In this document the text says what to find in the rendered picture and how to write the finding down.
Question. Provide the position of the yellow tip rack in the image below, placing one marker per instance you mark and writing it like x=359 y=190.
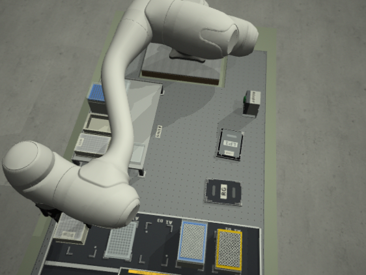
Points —
x=228 y=252

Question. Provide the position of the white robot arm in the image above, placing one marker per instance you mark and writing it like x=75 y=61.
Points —
x=98 y=193

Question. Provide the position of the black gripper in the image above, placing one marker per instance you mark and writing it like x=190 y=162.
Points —
x=55 y=214

